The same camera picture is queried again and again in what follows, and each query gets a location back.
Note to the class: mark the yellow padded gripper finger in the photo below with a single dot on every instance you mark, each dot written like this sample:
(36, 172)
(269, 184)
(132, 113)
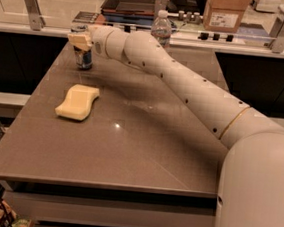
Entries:
(80, 40)

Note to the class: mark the blue silver redbull can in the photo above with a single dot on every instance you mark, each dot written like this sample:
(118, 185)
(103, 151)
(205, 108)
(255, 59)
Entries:
(83, 58)

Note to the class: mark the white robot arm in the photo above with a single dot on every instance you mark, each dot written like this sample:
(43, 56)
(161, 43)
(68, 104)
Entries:
(251, 184)

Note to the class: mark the dark tray with orange rim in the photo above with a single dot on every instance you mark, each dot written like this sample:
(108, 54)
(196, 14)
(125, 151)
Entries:
(129, 7)

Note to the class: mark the yellow sponge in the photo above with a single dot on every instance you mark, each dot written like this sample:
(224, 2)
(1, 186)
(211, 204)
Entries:
(77, 103)

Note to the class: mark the clear plastic water bottle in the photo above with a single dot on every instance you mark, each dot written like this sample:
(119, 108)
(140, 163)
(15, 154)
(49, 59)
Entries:
(161, 29)

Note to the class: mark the brown cardboard box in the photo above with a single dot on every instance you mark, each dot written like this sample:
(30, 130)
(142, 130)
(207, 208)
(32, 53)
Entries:
(224, 15)

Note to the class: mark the glass railing panel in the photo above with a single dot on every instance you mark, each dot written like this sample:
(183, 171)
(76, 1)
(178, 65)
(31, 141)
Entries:
(60, 15)

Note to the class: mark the grey table drawer cabinet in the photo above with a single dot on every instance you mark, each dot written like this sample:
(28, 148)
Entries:
(51, 205)

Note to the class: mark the left metal railing bracket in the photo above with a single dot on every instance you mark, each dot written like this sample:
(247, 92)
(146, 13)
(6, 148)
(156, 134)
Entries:
(36, 21)

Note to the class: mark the metal railing bracket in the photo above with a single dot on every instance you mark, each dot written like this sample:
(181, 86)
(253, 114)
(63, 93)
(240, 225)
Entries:
(36, 21)
(276, 44)

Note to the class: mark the right metal railing bracket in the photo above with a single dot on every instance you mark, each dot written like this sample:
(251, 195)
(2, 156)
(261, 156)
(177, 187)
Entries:
(276, 44)

